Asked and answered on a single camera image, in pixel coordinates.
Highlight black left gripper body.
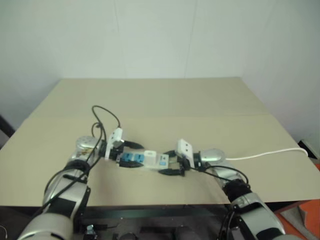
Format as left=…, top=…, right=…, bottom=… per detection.
left=111, top=143, right=126, bottom=163

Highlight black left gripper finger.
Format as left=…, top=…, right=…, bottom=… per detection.
left=117, top=160, right=143, bottom=169
left=122, top=140, right=144, bottom=150

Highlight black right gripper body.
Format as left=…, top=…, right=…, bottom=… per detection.
left=174, top=155, right=191, bottom=178

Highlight white power strip blue sockets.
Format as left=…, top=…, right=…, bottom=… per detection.
left=116, top=149, right=171, bottom=172

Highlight grey wedge block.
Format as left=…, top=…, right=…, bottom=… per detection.
left=277, top=204, right=315, bottom=237

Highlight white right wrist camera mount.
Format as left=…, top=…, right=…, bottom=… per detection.
left=174, top=138, right=196, bottom=169

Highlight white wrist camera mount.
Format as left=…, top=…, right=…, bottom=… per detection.
left=174, top=138, right=196, bottom=169
left=104, top=127, right=125, bottom=161

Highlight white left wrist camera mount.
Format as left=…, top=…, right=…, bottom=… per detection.
left=104, top=127, right=125, bottom=161

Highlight dark table frame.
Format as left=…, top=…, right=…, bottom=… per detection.
left=81, top=201, right=227, bottom=227

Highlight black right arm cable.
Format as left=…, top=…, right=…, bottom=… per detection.
left=191, top=165, right=252, bottom=240

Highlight white power strip cable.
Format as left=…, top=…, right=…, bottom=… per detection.
left=225, top=147, right=309, bottom=161

